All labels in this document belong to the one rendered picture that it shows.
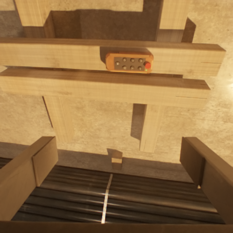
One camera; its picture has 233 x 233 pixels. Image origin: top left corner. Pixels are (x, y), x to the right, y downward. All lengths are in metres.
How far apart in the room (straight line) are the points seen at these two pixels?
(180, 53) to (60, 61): 0.49
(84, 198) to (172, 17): 1.24
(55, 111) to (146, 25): 0.70
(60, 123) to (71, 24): 0.59
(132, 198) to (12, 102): 1.11
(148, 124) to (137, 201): 0.63
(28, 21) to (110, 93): 0.47
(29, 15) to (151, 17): 0.53
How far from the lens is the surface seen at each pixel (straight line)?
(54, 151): 0.17
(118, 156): 1.32
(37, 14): 0.87
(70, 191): 1.41
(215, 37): 0.93
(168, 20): 0.76
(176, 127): 1.16
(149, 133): 1.04
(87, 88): 0.78
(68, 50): 0.74
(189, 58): 0.71
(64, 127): 1.14
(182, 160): 0.17
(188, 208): 1.42
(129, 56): 0.64
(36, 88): 0.90
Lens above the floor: 0.85
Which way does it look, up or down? 51 degrees down
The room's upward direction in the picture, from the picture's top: 168 degrees counter-clockwise
